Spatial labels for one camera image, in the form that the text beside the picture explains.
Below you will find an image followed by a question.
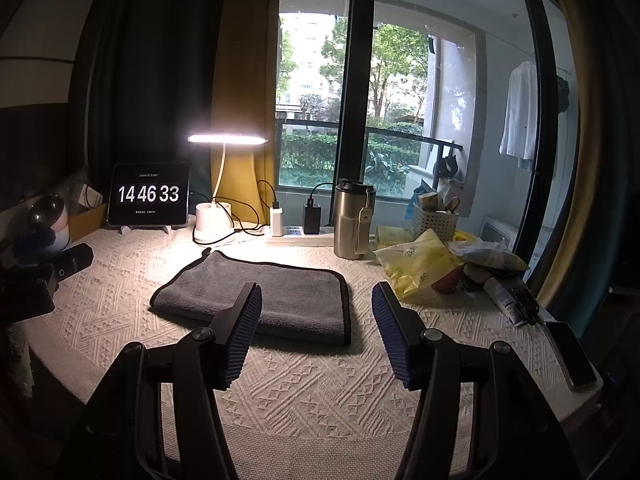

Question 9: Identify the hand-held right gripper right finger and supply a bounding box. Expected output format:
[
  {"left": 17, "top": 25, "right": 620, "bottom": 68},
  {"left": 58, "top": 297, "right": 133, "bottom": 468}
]
[{"left": 371, "top": 281, "right": 583, "bottom": 480}]

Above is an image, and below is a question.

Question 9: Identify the black tablet with clock display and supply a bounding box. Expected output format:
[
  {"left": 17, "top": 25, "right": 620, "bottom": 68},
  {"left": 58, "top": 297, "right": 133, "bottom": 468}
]
[{"left": 107, "top": 162, "right": 192, "bottom": 227}]

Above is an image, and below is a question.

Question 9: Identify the black hair clip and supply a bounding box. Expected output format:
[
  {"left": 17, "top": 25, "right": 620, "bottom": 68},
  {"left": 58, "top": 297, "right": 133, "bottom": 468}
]
[{"left": 509, "top": 285, "right": 542, "bottom": 323}]

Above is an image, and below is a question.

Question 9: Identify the stainless steel tumbler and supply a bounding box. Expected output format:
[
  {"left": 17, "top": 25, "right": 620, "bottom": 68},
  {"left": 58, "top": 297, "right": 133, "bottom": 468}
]
[{"left": 333, "top": 178, "right": 376, "bottom": 261}]

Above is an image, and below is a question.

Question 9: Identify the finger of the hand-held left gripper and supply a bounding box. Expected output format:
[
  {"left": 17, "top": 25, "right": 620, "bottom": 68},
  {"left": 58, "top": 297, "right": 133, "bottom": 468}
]
[{"left": 47, "top": 242, "right": 95, "bottom": 292}]

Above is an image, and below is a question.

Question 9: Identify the smartphone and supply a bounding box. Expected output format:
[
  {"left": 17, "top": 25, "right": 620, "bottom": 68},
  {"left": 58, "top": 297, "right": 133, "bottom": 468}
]
[{"left": 543, "top": 320, "right": 599, "bottom": 392}]

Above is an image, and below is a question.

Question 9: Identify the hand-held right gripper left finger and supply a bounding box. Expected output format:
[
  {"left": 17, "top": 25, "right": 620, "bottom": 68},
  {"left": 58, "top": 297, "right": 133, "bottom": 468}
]
[{"left": 65, "top": 282, "right": 263, "bottom": 480}]

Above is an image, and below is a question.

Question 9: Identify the white power strip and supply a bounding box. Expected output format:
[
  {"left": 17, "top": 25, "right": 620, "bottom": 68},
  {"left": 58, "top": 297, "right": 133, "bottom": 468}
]
[{"left": 264, "top": 225, "right": 336, "bottom": 247}]

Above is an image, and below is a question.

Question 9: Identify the grey towel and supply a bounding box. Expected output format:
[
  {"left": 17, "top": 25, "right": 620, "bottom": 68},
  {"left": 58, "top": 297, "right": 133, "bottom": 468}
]
[{"left": 149, "top": 250, "right": 354, "bottom": 346}]

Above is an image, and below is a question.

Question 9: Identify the dark green curtain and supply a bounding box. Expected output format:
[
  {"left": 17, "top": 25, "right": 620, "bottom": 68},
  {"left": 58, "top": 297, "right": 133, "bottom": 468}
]
[{"left": 86, "top": 0, "right": 232, "bottom": 213}]

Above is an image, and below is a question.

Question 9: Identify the cardboard box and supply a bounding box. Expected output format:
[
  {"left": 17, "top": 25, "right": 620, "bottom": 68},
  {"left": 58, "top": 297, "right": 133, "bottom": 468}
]
[{"left": 66, "top": 184, "right": 109, "bottom": 242}]

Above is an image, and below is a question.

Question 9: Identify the black charger plug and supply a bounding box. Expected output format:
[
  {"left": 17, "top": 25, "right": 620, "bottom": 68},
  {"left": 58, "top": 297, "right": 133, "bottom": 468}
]
[{"left": 303, "top": 198, "right": 321, "bottom": 235}]

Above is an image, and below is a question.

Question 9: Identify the white cream tube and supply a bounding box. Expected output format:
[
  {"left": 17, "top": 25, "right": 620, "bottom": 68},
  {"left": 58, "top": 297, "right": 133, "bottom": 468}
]
[{"left": 482, "top": 276, "right": 532, "bottom": 329}]

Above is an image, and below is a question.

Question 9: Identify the white plastic bag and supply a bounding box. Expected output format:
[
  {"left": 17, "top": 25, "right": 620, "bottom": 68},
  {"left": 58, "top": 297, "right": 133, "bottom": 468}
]
[{"left": 446, "top": 237, "right": 530, "bottom": 275}]

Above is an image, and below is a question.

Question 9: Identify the white perforated basket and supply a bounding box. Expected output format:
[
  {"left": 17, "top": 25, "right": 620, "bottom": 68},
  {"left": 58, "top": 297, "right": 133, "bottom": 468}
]
[{"left": 410, "top": 199, "right": 460, "bottom": 244}]

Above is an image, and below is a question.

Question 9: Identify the small yellow tissue packet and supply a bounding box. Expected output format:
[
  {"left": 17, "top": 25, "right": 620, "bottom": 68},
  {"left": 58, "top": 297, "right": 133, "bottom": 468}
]
[{"left": 375, "top": 224, "right": 417, "bottom": 251}]

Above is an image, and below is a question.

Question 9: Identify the white hanging shirt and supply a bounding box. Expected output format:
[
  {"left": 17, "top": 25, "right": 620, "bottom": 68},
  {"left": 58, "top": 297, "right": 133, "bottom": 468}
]
[{"left": 498, "top": 60, "right": 539, "bottom": 171}]

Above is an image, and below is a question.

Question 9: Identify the yellow curtain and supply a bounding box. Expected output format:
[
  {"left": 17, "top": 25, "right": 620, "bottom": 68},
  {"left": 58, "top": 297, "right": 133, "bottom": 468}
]
[{"left": 209, "top": 0, "right": 282, "bottom": 227}]

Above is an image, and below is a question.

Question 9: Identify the white desk lamp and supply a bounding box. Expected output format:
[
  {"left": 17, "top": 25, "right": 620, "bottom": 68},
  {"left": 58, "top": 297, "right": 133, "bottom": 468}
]
[{"left": 187, "top": 132, "right": 271, "bottom": 246}]

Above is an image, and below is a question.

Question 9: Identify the white appliance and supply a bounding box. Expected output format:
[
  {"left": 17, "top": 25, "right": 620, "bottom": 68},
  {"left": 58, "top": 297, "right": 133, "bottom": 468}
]
[{"left": 479, "top": 215, "right": 522, "bottom": 252}]

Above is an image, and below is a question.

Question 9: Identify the white textured tablecloth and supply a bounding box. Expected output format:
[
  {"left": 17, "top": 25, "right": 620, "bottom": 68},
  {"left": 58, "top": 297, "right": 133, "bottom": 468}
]
[{"left": 22, "top": 227, "right": 601, "bottom": 476}]

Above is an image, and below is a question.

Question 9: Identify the white tablet stand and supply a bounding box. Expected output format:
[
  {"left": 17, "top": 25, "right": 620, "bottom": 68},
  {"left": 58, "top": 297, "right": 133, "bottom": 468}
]
[{"left": 116, "top": 224, "right": 174, "bottom": 236}]

